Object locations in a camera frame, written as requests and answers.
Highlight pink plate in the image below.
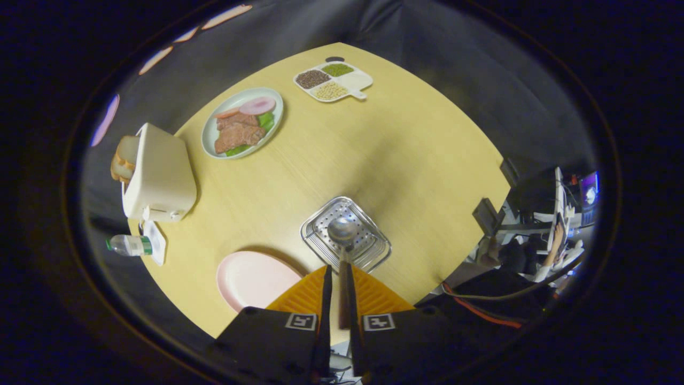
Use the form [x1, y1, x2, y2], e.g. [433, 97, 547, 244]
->
[216, 251, 304, 313]

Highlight brown meat slices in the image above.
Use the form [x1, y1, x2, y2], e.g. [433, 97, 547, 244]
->
[214, 113, 266, 155]

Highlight red cable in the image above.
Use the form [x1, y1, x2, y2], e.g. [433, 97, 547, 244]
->
[441, 283, 522, 328]

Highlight white toaster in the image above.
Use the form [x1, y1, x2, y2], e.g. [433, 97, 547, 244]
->
[121, 122, 198, 222]

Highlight black cable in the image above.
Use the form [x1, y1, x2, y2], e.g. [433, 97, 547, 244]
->
[444, 251, 586, 303]

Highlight pale green plate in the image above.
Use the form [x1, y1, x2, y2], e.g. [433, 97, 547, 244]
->
[201, 87, 284, 160]

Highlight computer monitor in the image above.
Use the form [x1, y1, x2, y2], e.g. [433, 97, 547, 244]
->
[580, 171, 600, 209]

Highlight white divided grain tray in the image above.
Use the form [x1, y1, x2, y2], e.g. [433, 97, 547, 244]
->
[293, 61, 374, 103]

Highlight clear plastic water bottle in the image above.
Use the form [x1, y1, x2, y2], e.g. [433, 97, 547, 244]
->
[106, 235, 153, 257]

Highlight toast bread slice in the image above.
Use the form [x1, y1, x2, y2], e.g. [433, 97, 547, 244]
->
[116, 135, 141, 167]
[111, 155, 134, 185]

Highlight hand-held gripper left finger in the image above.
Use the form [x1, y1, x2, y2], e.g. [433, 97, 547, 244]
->
[206, 265, 333, 385]

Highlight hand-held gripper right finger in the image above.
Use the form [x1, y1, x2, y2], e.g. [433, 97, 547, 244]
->
[350, 265, 460, 383]

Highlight metal wire cutlery basket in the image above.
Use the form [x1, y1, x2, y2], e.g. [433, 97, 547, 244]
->
[300, 196, 392, 274]

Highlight green lettuce leaf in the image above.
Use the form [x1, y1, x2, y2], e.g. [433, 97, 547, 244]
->
[224, 111, 276, 157]

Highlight white square pad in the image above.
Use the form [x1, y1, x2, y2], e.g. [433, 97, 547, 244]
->
[142, 220, 167, 266]

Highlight black block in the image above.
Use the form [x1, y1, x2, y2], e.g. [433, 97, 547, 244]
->
[500, 158, 520, 188]
[473, 198, 506, 236]

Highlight pink ham slice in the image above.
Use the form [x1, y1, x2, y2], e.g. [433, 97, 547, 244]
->
[239, 97, 277, 116]

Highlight black backdrop cloth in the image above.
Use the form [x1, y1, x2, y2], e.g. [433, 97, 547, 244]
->
[80, 0, 596, 348]

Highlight wooden handled metal spoon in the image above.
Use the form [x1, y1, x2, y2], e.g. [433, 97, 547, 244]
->
[327, 217, 360, 329]

